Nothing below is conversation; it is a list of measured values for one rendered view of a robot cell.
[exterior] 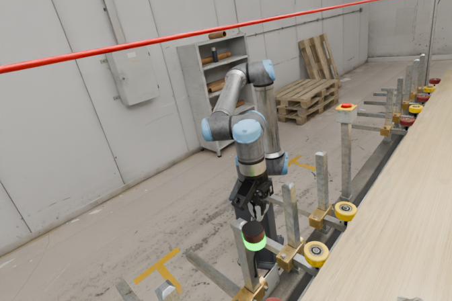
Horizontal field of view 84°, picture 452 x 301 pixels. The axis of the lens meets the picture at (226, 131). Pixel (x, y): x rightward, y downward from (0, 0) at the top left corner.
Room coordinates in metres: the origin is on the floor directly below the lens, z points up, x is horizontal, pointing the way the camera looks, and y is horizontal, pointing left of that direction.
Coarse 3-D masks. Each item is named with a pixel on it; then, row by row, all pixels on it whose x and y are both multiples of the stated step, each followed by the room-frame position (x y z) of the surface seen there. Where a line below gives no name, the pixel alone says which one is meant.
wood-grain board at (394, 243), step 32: (448, 96) 1.69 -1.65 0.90; (416, 128) 1.31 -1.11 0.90; (448, 128) 1.24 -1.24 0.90; (416, 160) 1.01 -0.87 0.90; (448, 160) 0.96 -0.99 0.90; (384, 192) 0.83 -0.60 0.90; (416, 192) 0.80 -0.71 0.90; (448, 192) 0.77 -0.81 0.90; (352, 224) 0.70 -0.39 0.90; (384, 224) 0.67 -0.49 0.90; (416, 224) 0.65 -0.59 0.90; (448, 224) 0.62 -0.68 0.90; (352, 256) 0.58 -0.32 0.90; (384, 256) 0.55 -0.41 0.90; (416, 256) 0.53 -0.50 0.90; (448, 256) 0.52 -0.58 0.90; (320, 288) 0.49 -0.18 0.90; (352, 288) 0.48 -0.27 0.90; (384, 288) 0.46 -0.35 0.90; (416, 288) 0.44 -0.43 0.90; (448, 288) 0.43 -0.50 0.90
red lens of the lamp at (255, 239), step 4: (252, 220) 0.56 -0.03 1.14; (244, 224) 0.55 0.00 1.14; (264, 232) 0.52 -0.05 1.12; (244, 236) 0.51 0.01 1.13; (248, 236) 0.50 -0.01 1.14; (252, 236) 0.50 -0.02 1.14; (256, 236) 0.50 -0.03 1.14; (260, 236) 0.50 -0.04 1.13; (248, 240) 0.50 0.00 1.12; (252, 240) 0.50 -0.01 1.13; (256, 240) 0.50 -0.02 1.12; (260, 240) 0.50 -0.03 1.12
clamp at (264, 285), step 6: (264, 282) 0.57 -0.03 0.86; (246, 288) 0.56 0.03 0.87; (258, 288) 0.55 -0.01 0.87; (264, 288) 0.56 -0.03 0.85; (240, 294) 0.54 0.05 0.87; (246, 294) 0.54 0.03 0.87; (252, 294) 0.54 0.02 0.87; (258, 294) 0.54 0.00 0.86; (264, 294) 0.56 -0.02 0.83; (234, 300) 0.53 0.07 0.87; (240, 300) 0.52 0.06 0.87; (246, 300) 0.52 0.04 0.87; (252, 300) 0.52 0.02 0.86; (258, 300) 0.54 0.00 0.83
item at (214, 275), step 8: (192, 256) 0.74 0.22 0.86; (192, 264) 0.72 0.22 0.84; (200, 264) 0.69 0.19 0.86; (208, 264) 0.69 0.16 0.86; (208, 272) 0.65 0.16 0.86; (216, 272) 0.65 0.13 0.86; (216, 280) 0.62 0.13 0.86; (224, 280) 0.61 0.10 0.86; (224, 288) 0.59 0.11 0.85; (232, 288) 0.58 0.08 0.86; (240, 288) 0.57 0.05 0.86; (232, 296) 0.56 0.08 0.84
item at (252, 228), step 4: (248, 224) 0.54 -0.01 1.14; (252, 224) 0.54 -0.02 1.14; (256, 224) 0.54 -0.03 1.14; (260, 224) 0.53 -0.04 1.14; (244, 228) 0.53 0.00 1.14; (248, 228) 0.53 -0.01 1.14; (252, 228) 0.53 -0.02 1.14; (256, 228) 0.52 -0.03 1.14; (260, 228) 0.52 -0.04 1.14; (244, 232) 0.52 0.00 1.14; (248, 232) 0.51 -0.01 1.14; (252, 232) 0.51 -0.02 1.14; (256, 232) 0.51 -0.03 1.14; (260, 232) 0.51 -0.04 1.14; (244, 244) 0.54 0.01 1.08; (256, 252) 0.53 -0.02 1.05; (256, 272) 0.55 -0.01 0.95; (256, 276) 0.55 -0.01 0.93
